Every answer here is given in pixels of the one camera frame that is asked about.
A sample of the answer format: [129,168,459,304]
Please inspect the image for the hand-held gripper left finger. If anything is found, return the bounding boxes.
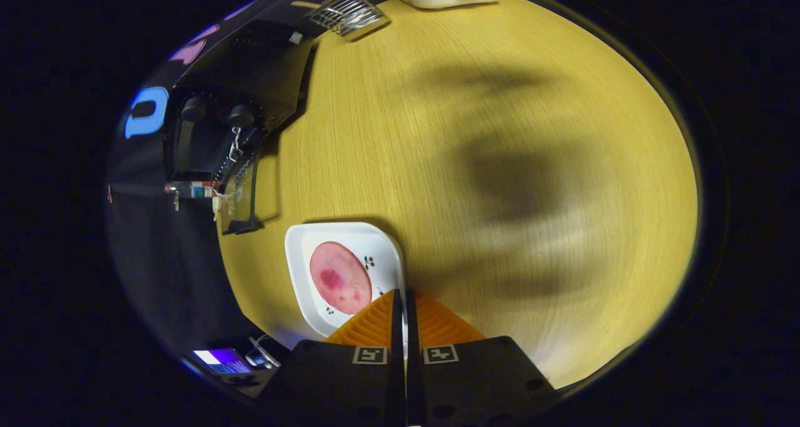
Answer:
[269,289,404,427]

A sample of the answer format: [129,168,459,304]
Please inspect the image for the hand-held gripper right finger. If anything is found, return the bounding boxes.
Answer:
[406,288,560,427]

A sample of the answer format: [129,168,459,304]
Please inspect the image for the pink ham slice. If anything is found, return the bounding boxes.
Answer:
[309,241,374,316]

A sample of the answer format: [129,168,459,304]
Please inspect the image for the white square plate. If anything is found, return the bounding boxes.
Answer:
[284,222,408,360]

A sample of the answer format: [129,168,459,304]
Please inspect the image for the black toaster oven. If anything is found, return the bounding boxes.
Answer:
[164,36,316,236]

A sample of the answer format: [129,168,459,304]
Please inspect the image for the open laptop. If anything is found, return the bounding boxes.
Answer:
[191,348,258,378]

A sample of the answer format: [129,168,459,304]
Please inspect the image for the clear plastic water bottle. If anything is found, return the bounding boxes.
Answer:
[164,181,217,200]

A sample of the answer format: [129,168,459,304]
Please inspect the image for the white cables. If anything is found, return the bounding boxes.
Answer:
[246,335,283,369]

